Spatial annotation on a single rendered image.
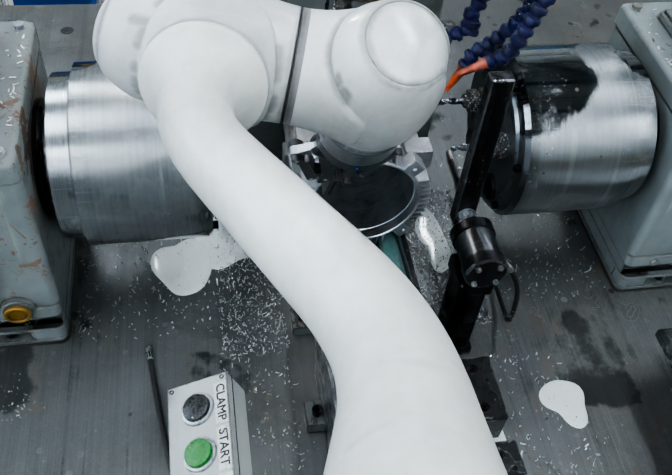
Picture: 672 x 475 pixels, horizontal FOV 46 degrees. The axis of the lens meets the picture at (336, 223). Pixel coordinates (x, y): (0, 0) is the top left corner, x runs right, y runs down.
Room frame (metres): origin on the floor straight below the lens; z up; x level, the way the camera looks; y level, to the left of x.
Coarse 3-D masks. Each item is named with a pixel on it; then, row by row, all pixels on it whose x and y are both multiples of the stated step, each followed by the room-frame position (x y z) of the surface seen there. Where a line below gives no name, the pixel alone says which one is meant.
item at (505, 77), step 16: (496, 80) 0.76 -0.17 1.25; (512, 80) 0.76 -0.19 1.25; (496, 96) 0.76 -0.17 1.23; (480, 112) 0.76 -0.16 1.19; (496, 112) 0.76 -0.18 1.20; (480, 128) 0.75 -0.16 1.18; (496, 128) 0.76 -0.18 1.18; (480, 144) 0.75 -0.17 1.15; (496, 144) 0.76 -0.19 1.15; (464, 160) 0.77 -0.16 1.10; (480, 160) 0.76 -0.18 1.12; (464, 176) 0.76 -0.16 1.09; (480, 176) 0.76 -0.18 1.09; (464, 192) 0.75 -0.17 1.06; (480, 192) 0.76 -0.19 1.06; (464, 208) 0.76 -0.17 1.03
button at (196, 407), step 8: (192, 400) 0.40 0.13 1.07; (200, 400) 0.40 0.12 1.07; (208, 400) 0.40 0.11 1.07; (184, 408) 0.39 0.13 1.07; (192, 408) 0.39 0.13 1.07; (200, 408) 0.39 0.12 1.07; (208, 408) 0.39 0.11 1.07; (184, 416) 0.38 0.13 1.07; (192, 416) 0.38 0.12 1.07; (200, 416) 0.38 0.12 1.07
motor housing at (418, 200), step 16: (288, 128) 0.87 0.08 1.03; (288, 144) 0.85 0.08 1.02; (400, 160) 0.78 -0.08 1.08; (304, 176) 0.76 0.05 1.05; (352, 176) 0.88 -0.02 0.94; (368, 176) 0.88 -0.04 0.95; (384, 176) 0.87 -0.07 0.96; (400, 176) 0.84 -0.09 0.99; (416, 176) 0.78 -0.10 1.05; (320, 192) 0.82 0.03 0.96; (336, 192) 0.84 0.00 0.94; (352, 192) 0.85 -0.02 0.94; (368, 192) 0.85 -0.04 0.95; (384, 192) 0.84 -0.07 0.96; (400, 192) 0.82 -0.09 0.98; (416, 192) 0.78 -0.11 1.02; (336, 208) 0.81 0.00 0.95; (352, 208) 0.81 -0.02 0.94; (368, 208) 0.81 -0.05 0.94; (384, 208) 0.81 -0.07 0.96; (400, 208) 0.79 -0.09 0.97; (416, 208) 0.77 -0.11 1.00; (352, 224) 0.78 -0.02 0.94; (368, 224) 0.78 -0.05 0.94; (384, 224) 0.78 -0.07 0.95; (400, 224) 0.77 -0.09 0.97
